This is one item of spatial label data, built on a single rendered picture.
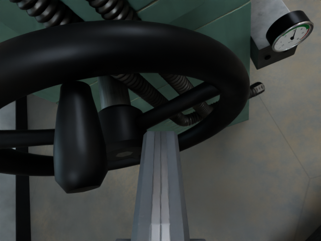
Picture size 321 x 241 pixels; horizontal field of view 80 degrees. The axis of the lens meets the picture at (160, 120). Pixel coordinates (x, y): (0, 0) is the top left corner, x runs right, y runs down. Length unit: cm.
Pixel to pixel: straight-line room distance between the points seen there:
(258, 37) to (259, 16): 5
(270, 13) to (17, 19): 43
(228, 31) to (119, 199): 102
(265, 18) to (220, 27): 12
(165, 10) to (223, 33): 22
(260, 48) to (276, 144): 63
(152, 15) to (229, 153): 86
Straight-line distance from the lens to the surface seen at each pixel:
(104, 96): 24
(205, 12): 36
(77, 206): 141
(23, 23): 22
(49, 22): 19
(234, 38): 44
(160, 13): 21
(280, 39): 40
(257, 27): 48
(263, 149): 100
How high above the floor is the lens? 99
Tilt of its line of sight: 61 degrees down
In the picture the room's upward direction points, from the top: 56 degrees counter-clockwise
